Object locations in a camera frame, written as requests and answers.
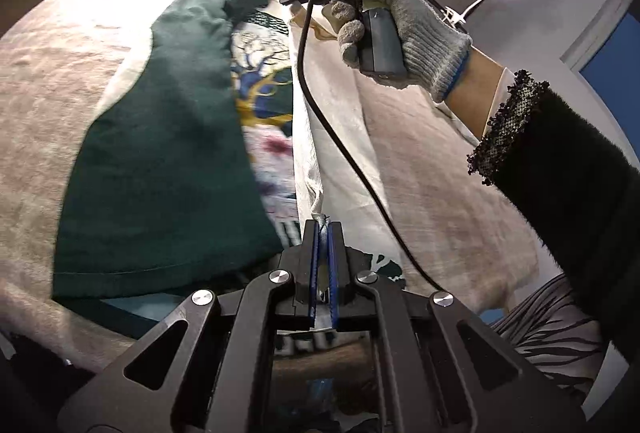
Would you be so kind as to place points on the dark green garment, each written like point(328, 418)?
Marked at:
point(165, 163)

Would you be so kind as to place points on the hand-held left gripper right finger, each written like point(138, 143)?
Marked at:
point(334, 263)

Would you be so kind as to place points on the beige fuzzy blanket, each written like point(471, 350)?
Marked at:
point(50, 113)

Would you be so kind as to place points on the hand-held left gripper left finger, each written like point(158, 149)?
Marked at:
point(314, 263)

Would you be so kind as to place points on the blue wall panel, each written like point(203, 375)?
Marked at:
point(615, 63)

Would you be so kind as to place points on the person's right forearm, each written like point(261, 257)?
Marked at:
point(575, 188)

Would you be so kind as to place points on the white printed shirt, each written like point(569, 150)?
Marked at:
point(335, 113)

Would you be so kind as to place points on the person's right hand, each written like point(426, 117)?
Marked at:
point(425, 33)

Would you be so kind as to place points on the black white striped cloth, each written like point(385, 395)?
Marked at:
point(550, 338)

